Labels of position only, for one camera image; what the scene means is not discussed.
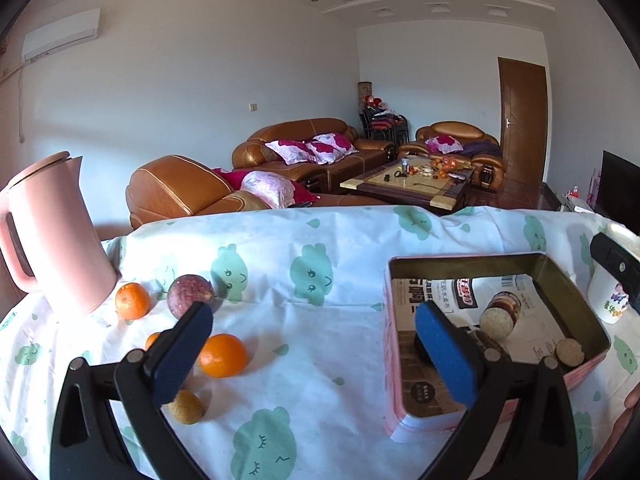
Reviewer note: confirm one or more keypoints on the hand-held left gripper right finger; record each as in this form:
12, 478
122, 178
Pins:
445, 355

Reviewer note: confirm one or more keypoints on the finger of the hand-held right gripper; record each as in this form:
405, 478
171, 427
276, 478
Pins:
617, 265

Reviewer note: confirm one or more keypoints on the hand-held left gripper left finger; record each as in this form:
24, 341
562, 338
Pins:
182, 352

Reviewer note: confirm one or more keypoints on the small tangerine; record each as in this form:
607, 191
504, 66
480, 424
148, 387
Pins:
151, 341
132, 301

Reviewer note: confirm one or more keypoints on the large orange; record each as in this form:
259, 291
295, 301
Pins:
225, 356

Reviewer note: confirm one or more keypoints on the small yellow-brown round fruit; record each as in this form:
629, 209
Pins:
186, 407

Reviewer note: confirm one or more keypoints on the purple passion fruit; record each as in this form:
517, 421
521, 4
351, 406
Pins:
190, 294

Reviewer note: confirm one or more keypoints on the pink rectangular tin box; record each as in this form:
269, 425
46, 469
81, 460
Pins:
580, 320

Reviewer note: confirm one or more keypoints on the cork stopper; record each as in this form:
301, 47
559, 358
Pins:
570, 351

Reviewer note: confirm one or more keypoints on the person's right forearm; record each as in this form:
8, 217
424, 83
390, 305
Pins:
607, 455

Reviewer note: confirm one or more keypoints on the white printed cup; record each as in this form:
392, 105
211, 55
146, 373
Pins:
607, 285

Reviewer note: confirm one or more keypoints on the black television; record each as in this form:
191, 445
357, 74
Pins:
620, 185

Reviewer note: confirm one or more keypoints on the printed paper sheet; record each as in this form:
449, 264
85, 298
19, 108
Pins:
525, 300

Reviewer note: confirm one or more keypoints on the white tablecloth green cloud print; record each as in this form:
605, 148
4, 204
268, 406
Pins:
320, 270

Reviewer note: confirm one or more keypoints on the brown leather armchair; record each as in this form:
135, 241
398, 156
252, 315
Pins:
180, 185
452, 131

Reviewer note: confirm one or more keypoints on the pink electric kettle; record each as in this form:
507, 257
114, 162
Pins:
55, 240

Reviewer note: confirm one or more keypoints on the brown wooden door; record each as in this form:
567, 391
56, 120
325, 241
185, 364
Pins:
522, 120

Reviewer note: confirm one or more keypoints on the wooden coffee table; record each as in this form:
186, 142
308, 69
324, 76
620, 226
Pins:
400, 185

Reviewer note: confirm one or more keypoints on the purple cloth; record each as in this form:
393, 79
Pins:
481, 149

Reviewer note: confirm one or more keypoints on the pale pink floral pillow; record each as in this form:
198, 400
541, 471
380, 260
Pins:
267, 188

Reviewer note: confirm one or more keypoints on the pile of oranges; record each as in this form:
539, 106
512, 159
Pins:
447, 163

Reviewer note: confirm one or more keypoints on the red cloth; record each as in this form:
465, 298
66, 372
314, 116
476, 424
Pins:
302, 194

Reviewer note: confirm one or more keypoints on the stack of dark chairs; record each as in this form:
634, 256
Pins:
382, 122

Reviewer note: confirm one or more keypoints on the brown leather three-seat sofa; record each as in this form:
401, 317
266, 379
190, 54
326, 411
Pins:
305, 132

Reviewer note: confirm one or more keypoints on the white wall air conditioner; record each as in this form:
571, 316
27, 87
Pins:
60, 35

